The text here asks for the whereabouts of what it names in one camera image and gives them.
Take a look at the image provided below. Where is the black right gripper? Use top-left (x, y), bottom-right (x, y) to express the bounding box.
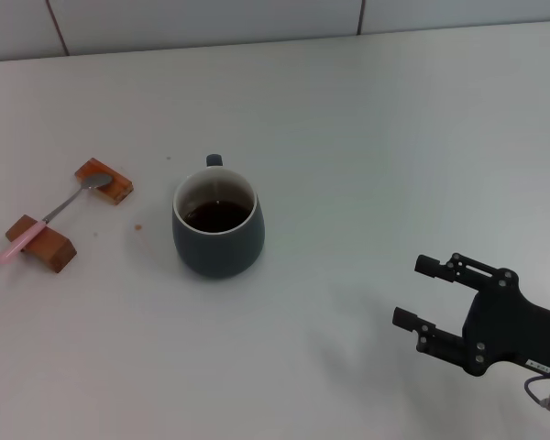
top-left (391, 252), bottom-right (550, 379)

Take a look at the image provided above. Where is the grey ceramic cup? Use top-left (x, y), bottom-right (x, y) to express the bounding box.
top-left (171, 153), bottom-right (266, 279)

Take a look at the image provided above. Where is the pink handled metal spoon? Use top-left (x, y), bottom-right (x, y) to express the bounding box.
top-left (0, 172), bottom-right (114, 265)

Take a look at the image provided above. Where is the dark brown coffee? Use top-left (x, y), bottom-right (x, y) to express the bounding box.
top-left (182, 199), bottom-right (253, 235)

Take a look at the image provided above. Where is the light grained wooden rest block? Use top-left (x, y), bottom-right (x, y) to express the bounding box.
top-left (74, 158), bottom-right (135, 207)

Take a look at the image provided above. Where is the dark brown wooden rest block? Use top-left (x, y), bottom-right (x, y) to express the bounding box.
top-left (5, 214), bottom-right (78, 275)

